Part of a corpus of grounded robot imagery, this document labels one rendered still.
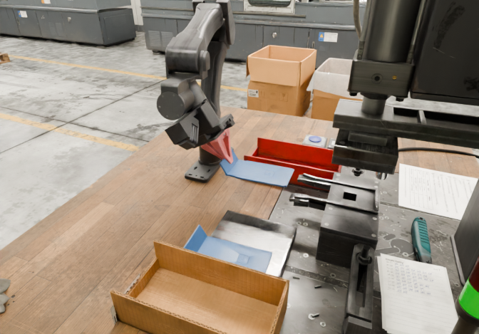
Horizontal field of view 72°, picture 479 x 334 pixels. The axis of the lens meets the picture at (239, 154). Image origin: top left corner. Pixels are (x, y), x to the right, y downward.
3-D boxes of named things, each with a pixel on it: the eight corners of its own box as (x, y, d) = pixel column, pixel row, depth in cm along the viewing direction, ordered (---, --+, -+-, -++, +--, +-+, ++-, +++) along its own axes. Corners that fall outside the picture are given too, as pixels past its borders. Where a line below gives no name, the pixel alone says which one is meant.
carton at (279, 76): (264, 98, 367) (266, 43, 338) (312, 105, 346) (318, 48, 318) (241, 117, 320) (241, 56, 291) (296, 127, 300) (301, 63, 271)
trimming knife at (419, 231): (422, 224, 74) (408, 220, 75) (426, 216, 73) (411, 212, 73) (433, 287, 59) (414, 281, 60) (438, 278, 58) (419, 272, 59)
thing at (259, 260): (199, 235, 68) (198, 223, 67) (272, 253, 64) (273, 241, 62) (183, 260, 62) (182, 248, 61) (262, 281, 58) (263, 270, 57)
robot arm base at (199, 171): (234, 127, 100) (213, 123, 103) (204, 157, 84) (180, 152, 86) (234, 149, 104) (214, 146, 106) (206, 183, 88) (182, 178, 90)
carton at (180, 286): (159, 269, 64) (154, 238, 60) (286, 312, 56) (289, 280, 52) (115, 327, 54) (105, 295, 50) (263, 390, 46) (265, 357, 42)
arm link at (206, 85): (214, 140, 86) (227, 16, 86) (189, 138, 87) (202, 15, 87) (219, 142, 92) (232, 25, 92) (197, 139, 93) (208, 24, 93)
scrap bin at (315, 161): (256, 154, 102) (257, 136, 99) (341, 169, 94) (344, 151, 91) (243, 174, 92) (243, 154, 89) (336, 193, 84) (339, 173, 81)
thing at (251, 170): (231, 159, 80) (231, 148, 79) (294, 170, 75) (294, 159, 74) (219, 174, 75) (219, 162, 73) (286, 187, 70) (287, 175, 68)
